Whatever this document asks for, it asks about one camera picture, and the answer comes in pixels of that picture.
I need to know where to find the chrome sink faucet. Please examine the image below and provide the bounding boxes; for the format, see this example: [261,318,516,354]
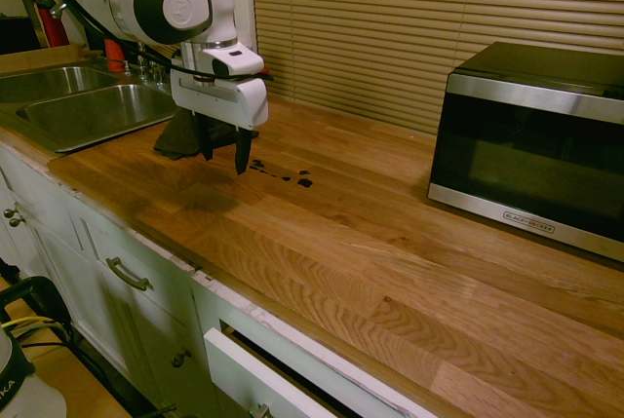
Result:
[122,40,166,87]

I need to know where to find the black metal cart frame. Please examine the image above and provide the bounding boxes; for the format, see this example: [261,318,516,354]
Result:
[0,275,75,346]

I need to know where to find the yellow cable bundle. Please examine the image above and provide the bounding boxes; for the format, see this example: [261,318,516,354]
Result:
[0,315,65,337]

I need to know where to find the white kitchen cabinet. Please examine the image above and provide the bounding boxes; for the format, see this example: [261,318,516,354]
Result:
[0,137,430,418]

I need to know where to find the stainless steel sink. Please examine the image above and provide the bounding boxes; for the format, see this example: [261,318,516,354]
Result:
[0,65,179,154]

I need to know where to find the open white drawer front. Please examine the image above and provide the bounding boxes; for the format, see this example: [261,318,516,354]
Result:
[203,327,345,418]

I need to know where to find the black liquid spill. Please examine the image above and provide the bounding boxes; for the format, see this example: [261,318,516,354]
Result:
[248,158,314,189]

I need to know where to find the red fire extinguisher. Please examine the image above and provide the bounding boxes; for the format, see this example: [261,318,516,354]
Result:
[31,0,70,50]

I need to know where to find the dark grey cloth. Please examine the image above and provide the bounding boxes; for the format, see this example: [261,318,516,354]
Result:
[153,108,260,162]

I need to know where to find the wide tan window blind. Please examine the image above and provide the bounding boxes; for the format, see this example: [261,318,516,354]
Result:
[251,0,624,136]

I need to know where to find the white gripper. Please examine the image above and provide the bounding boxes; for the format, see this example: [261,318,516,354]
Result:
[169,68,270,176]

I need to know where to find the black steel microwave oven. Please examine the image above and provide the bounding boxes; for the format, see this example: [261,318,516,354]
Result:
[427,41,624,263]

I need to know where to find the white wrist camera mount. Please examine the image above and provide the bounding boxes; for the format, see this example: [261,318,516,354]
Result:
[202,45,265,81]

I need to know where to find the metal drawer pull handle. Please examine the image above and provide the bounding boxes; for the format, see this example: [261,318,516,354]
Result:
[105,256,151,291]

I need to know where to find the red bottle behind sink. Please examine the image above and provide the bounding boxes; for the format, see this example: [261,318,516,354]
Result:
[103,37,126,73]

